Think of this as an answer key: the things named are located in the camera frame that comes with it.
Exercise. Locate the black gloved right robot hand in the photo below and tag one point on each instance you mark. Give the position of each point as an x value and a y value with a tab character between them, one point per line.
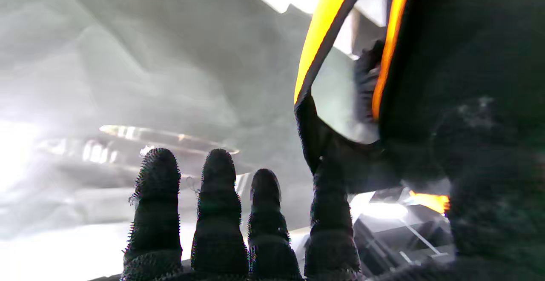
219	230

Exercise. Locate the orange and blue backpack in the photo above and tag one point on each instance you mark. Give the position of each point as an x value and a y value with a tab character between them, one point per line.
447	38

